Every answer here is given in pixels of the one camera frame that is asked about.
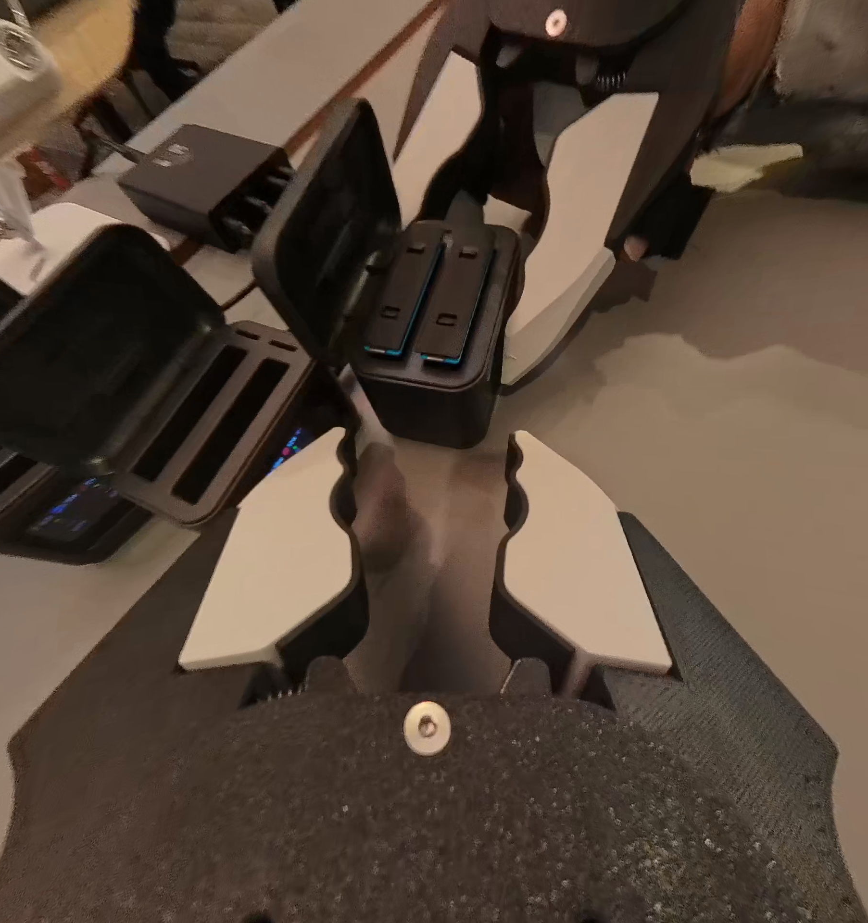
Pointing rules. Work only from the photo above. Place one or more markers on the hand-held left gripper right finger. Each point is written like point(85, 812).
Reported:
point(585, 570)

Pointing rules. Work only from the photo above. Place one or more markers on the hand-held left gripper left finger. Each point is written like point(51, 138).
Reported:
point(275, 570)

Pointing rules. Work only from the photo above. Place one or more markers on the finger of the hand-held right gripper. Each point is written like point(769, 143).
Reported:
point(585, 216)
point(448, 115)

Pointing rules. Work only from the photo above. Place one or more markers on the black battery charger case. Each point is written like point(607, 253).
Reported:
point(8, 541)
point(434, 411)
point(116, 346)

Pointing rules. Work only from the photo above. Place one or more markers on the person's right hand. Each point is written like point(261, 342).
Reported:
point(751, 50)

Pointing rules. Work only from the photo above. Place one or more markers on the black power adapter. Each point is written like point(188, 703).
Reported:
point(181, 173)

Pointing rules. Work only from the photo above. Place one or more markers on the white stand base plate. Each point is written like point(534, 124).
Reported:
point(59, 231)

